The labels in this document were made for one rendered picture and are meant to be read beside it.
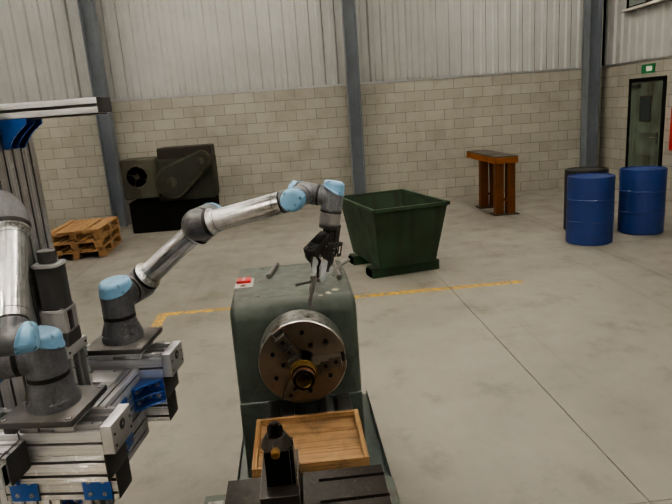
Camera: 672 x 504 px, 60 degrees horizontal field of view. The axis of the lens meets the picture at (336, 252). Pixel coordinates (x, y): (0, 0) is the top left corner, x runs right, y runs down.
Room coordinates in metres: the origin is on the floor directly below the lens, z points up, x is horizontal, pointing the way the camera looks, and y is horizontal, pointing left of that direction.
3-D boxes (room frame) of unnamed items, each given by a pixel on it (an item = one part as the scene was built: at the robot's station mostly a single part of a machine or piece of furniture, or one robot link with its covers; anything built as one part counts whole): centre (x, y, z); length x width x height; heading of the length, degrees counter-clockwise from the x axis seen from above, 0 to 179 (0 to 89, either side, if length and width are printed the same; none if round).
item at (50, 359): (1.58, 0.87, 1.33); 0.13 x 0.12 x 0.14; 107
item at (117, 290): (2.08, 0.82, 1.33); 0.13 x 0.12 x 0.14; 167
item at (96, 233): (9.28, 4.03, 0.22); 1.25 x 0.86 x 0.44; 7
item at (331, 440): (1.72, 0.13, 0.88); 0.36 x 0.30 x 0.04; 94
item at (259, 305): (2.37, 0.20, 1.06); 0.59 x 0.48 x 0.39; 4
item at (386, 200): (7.04, -0.70, 0.43); 1.34 x 0.94 x 0.85; 16
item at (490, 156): (10.53, -2.90, 0.50); 1.61 x 0.44 x 1.00; 4
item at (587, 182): (7.56, -3.40, 0.44); 0.59 x 0.59 x 0.88
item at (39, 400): (1.58, 0.86, 1.21); 0.15 x 0.15 x 0.10
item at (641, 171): (7.91, -4.28, 0.44); 0.59 x 0.59 x 0.88
